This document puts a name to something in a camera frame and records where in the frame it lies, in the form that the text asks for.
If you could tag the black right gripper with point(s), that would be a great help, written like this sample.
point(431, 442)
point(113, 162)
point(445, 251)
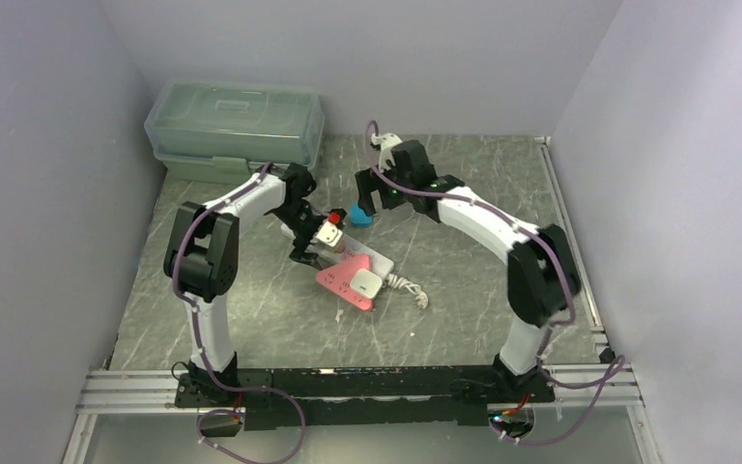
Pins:
point(369, 181)

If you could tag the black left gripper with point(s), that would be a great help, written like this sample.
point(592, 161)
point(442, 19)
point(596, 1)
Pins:
point(299, 252)

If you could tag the blue plug adapter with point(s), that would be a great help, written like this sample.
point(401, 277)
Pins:
point(358, 218)

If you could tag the pink triangular power strip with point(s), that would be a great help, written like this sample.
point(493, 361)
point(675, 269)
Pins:
point(337, 279)

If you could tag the white multicolour power strip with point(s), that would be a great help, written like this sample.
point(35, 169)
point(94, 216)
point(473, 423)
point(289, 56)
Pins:
point(350, 247)

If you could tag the white plug adapter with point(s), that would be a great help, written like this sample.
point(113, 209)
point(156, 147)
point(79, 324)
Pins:
point(366, 284)

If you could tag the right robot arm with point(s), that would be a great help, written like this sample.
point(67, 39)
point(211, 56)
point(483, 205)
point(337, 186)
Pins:
point(541, 278)

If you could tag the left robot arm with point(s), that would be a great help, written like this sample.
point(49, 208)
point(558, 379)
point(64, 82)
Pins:
point(202, 258)

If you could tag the green plastic storage box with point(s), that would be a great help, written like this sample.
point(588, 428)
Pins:
point(223, 131)

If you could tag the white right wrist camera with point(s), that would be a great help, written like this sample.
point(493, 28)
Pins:
point(384, 144)

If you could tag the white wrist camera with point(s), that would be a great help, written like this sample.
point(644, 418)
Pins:
point(330, 234)
point(384, 144)

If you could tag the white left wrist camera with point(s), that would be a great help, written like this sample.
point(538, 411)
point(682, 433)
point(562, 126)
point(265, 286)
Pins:
point(330, 234)

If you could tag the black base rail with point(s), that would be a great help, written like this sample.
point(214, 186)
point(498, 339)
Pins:
point(279, 397)

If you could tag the aluminium frame rail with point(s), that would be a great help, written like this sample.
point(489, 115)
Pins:
point(146, 392)

